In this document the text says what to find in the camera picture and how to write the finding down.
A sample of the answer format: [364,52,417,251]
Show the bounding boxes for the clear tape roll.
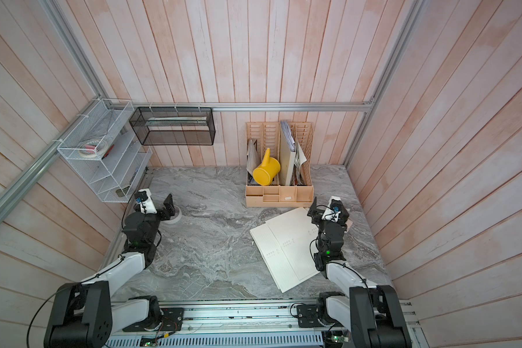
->
[165,206,183,225]

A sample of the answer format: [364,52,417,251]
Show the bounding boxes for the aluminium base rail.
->
[104,298,423,348]

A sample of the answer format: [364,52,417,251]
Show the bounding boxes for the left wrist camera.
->
[134,188,153,204]

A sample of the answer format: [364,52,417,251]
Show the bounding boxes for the open cream notebook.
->
[249,206,354,293]

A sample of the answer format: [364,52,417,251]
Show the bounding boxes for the cream book in organizer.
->
[278,121,296,186]

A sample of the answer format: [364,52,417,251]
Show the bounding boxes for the black mesh wall basket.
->
[129,106,216,146]

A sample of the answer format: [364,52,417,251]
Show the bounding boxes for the white wire shelf rack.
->
[57,99,152,203]

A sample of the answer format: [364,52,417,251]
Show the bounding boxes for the papers in organizer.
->
[294,142,307,186]

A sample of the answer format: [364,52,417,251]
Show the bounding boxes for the beige desk organizer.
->
[245,122,314,207]

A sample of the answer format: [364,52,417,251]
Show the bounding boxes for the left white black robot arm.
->
[43,188,177,347]

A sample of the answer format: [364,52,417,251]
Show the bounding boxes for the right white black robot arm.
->
[307,196,412,347]

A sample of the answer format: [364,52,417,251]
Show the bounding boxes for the tape roll on shelf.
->
[77,139,109,159]

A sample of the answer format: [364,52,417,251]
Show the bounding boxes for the yellow watering can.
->
[252,148,281,186]

